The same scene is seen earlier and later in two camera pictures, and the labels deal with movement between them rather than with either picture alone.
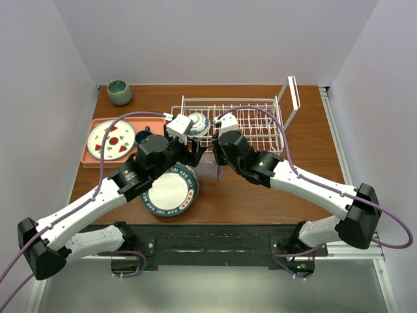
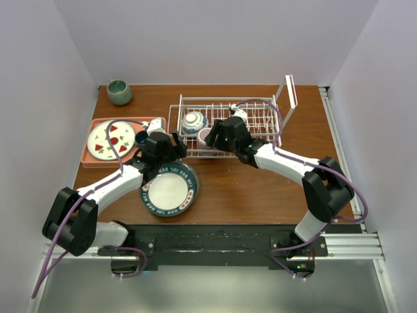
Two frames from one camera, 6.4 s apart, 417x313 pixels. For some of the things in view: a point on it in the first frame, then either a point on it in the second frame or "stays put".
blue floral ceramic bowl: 201,126 stays put
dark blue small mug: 143,134 stays put
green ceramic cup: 119,92 stays put
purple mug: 208,167 -> 201,144
